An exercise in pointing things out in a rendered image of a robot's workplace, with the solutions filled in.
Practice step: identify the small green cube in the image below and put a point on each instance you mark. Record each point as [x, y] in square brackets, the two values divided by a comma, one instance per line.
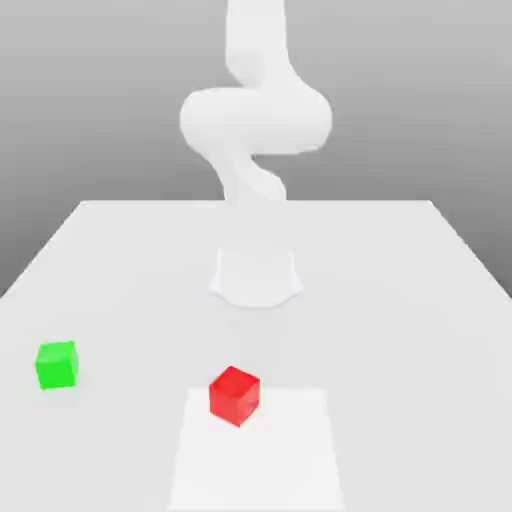
[56, 364]

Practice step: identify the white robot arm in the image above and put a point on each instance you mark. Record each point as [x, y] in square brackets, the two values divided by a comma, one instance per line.
[256, 120]

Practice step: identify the small red cube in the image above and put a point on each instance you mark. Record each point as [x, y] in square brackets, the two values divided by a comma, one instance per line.
[234, 396]

